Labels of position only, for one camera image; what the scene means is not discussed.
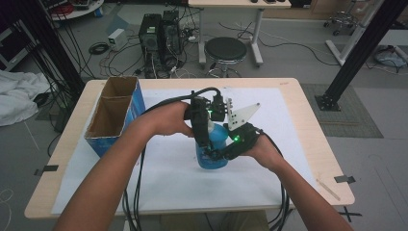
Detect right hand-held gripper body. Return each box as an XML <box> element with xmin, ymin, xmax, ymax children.
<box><xmin>224</xmin><ymin>102</ymin><xmax>262</xmax><ymax>156</ymax></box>

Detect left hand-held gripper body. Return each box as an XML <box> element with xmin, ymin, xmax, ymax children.
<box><xmin>184</xmin><ymin>90</ymin><xmax>235</xmax><ymax>130</ymax></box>

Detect blue bottle with white cap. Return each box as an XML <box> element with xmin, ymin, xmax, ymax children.
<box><xmin>195</xmin><ymin>119</ymin><xmax>231</xmax><ymax>170</ymax></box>

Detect person's right hand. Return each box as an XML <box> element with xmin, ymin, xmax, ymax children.
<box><xmin>242</xmin><ymin>133</ymin><xmax>286</xmax><ymax>173</ymax></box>

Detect person's left hand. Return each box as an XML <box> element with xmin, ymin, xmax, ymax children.
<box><xmin>137</xmin><ymin>100</ymin><xmax>197</xmax><ymax>140</ymax></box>

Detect black round stool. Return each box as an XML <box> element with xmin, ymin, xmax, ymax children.
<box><xmin>204</xmin><ymin>36</ymin><xmax>249</xmax><ymax>79</ymax></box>

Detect person's legs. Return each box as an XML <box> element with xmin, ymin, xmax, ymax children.
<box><xmin>159</xmin><ymin>210</ymin><xmax>269</xmax><ymax>231</ymax></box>

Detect black computer tower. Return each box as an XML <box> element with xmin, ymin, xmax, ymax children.
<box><xmin>159</xmin><ymin>10</ymin><xmax>185</xmax><ymax>66</ymax></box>
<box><xmin>138</xmin><ymin>13</ymin><xmax>164</xmax><ymax>80</ymax></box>

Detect blue cardboard box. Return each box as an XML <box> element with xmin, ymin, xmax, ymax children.
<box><xmin>84</xmin><ymin>75</ymin><xmax>147</xmax><ymax>159</ymax></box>

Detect thin wooden stick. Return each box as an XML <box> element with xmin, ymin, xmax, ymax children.
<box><xmin>316</xmin><ymin>178</ymin><xmax>342</xmax><ymax>202</ymax></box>

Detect small white device box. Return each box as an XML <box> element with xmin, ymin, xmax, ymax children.
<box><xmin>107</xmin><ymin>28</ymin><xmax>129</xmax><ymax>52</ymax></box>

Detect white-legged wooden desk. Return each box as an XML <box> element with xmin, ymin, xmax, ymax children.
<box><xmin>188</xmin><ymin>0</ymin><xmax>293</xmax><ymax>68</ymax></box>

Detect grey floor mat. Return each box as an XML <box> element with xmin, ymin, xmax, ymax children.
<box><xmin>300</xmin><ymin>83</ymin><xmax>385</xmax><ymax>140</ymax></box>

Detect white metal stand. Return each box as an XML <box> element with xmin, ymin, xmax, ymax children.
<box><xmin>324</xmin><ymin>0</ymin><xmax>387</xmax><ymax>67</ymax></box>

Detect office chair wheel base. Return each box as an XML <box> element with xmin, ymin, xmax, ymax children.
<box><xmin>322</xmin><ymin>10</ymin><xmax>359</xmax><ymax>38</ymax></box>

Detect round white table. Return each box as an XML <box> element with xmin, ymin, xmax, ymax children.
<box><xmin>47</xmin><ymin>0</ymin><xmax>106</xmax><ymax>22</ymax></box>

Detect pale blue bag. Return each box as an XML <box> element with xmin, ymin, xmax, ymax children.
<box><xmin>373</xmin><ymin>44</ymin><xmax>408</xmax><ymax>69</ymax></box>

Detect white cloth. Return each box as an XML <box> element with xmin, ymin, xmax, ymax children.
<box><xmin>0</xmin><ymin>69</ymin><xmax>51</xmax><ymax>127</ymax></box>

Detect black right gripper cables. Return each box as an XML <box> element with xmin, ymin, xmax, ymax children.
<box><xmin>255</xmin><ymin>127</ymin><xmax>294</xmax><ymax>231</ymax></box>

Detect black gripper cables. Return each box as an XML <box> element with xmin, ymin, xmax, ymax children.
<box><xmin>255</xmin><ymin>127</ymin><xmax>294</xmax><ymax>231</ymax></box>
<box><xmin>122</xmin><ymin>86</ymin><xmax>225</xmax><ymax>231</ymax></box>

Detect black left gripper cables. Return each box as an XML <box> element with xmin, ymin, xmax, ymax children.
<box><xmin>122</xmin><ymin>86</ymin><xmax>225</xmax><ymax>231</ymax></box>

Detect coiled black cable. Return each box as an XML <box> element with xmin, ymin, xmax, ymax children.
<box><xmin>88</xmin><ymin>41</ymin><xmax>111</xmax><ymax>56</ymax></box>

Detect black metal frame post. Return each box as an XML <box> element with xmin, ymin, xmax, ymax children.
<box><xmin>314</xmin><ymin>0</ymin><xmax>408</xmax><ymax>113</ymax></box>
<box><xmin>17</xmin><ymin>0</ymin><xmax>87</xmax><ymax>99</ymax></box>

